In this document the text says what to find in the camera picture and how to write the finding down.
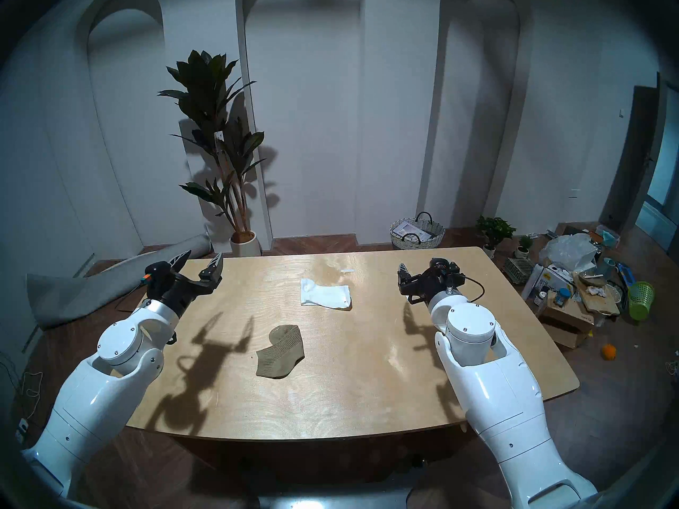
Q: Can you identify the wire dish rack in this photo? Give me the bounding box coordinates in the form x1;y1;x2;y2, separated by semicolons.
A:
501;257;535;285

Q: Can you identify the white plant pot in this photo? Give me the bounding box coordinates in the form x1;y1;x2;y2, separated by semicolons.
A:
230;231;262;258

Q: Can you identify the white sock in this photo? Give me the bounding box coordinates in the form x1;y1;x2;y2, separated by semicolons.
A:
300;278;353;310

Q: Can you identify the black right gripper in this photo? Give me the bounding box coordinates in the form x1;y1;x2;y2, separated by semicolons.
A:
397;257;467;305

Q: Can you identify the small bushy potted plant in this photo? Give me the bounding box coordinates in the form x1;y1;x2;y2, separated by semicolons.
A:
475;215;516;259

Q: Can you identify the olive ribbed sock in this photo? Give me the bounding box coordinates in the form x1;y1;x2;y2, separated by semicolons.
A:
256;325;306;380

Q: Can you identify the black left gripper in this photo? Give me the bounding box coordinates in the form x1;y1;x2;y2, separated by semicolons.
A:
143;250;224;316

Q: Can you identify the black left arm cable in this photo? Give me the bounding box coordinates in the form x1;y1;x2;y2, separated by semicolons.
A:
114;281;150;310

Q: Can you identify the brown cardboard box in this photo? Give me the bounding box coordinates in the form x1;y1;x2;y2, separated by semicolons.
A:
538;291;595;349

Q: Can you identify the rolled grey carpet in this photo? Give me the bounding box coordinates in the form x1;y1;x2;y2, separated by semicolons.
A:
27;232;213;331

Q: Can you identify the dark door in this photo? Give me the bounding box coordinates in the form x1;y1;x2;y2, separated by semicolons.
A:
602;85;664;230

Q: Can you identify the white plastic bag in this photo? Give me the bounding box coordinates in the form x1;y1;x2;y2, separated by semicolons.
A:
539;233;598;273

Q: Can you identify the white printed carton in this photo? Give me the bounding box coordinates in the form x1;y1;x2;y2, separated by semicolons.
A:
536;265;576;296

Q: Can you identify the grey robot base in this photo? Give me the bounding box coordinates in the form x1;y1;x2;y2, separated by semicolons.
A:
249;479;425;509

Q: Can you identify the wicker basket with handles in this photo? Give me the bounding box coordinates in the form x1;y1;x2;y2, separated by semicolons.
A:
390;212;446;250

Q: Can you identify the green plastic basket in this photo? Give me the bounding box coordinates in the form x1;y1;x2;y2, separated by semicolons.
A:
628;281;656;321

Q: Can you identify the tall green leafy plant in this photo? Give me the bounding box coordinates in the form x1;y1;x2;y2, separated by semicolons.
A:
158;49;267;235

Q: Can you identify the wooden cutting board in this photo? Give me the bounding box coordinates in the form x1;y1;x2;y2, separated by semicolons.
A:
576;274;620;317

